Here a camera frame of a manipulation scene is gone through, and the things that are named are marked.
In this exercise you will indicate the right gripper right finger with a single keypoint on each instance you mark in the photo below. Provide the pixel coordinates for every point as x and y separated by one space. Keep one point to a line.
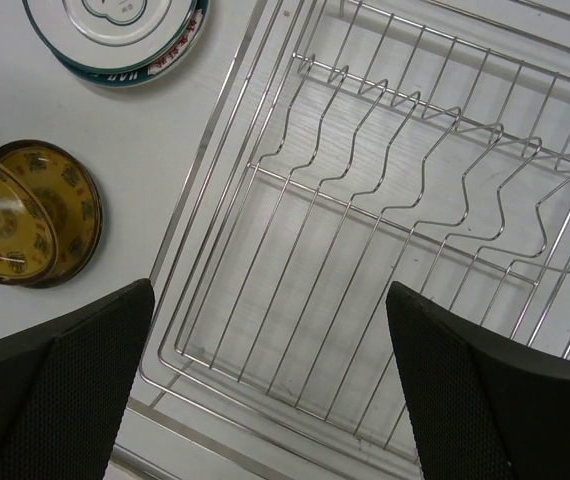
481 406

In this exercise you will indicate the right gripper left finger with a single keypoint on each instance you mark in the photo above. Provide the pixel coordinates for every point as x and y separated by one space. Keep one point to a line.
65 383

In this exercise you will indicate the yellow patterned plate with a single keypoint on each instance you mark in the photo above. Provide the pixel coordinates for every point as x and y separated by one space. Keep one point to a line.
67 191
28 241

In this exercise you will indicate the dark blue rim plate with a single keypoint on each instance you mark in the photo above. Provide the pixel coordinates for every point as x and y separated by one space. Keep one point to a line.
160 66

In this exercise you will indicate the white plate teal line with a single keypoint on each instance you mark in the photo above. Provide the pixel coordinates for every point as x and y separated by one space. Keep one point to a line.
108 36

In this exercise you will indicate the aluminium table rail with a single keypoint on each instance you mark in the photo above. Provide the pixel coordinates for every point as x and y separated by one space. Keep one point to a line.
179 430

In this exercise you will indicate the metal wire dish rack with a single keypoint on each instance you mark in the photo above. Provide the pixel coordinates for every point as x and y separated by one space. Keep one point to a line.
363 143

